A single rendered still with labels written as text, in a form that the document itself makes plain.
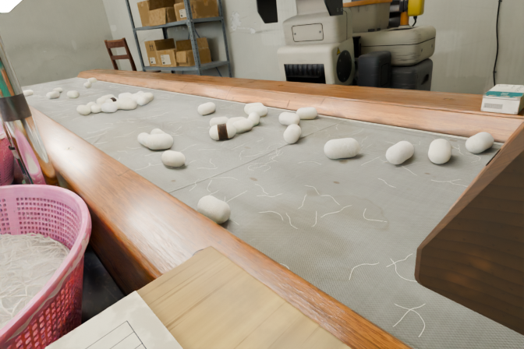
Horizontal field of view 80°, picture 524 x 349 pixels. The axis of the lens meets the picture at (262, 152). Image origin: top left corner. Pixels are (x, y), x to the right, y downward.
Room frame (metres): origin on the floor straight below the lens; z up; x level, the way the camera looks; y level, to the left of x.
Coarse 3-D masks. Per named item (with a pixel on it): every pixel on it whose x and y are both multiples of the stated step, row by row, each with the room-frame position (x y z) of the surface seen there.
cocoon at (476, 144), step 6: (480, 132) 0.30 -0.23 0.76; (486, 132) 0.30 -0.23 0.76; (474, 138) 0.29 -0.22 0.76; (480, 138) 0.29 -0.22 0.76; (486, 138) 0.29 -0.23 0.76; (492, 138) 0.29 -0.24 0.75; (468, 144) 0.29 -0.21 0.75; (474, 144) 0.28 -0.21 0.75; (480, 144) 0.28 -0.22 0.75; (486, 144) 0.28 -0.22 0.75; (492, 144) 0.29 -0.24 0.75; (468, 150) 0.29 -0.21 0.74; (474, 150) 0.28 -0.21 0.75; (480, 150) 0.28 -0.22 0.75
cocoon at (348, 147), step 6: (348, 138) 0.32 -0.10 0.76; (330, 144) 0.31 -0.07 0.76; (336, 144) 0.31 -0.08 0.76; (342, 144) 0.31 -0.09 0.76; (348, 144) 0.31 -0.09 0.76; (354, 144) 0.31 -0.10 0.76; (324, 150) 0.32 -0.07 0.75; (330, 150) 0.31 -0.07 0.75; (336, 150) 0.31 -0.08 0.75; (342, 150) 0.31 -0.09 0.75; (348, 150) 0.31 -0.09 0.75; (354, 150) 0.31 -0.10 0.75; (330, 156) 0.31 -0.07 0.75; (336, 156) 0.31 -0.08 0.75; (342, 156) 0.31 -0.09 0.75; (348, 156) 0.31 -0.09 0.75; (354, 156) 0.31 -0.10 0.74
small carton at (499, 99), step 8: (496, 88) 0.37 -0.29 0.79; (504, 88) 0.36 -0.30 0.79; (512, 88) 0.36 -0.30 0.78; (520, 88) 0.35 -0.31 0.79; (488, 96) 0.34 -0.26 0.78; (496, 96) 0.34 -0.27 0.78; (504, 96) 0.33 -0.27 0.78; (512, 96) 0.33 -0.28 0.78; (520, 96) 0.32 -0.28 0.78; (488, 104) 0.34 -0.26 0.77; (496, 104) 0.34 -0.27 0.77; (504, 104) 0.33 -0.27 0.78; (512, 104) 0.32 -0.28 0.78; (520, 104) 0.32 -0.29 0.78; (496, 112) 0.34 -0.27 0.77; (504, 112) 0.33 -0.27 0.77; (512, 112) 0.32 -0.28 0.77
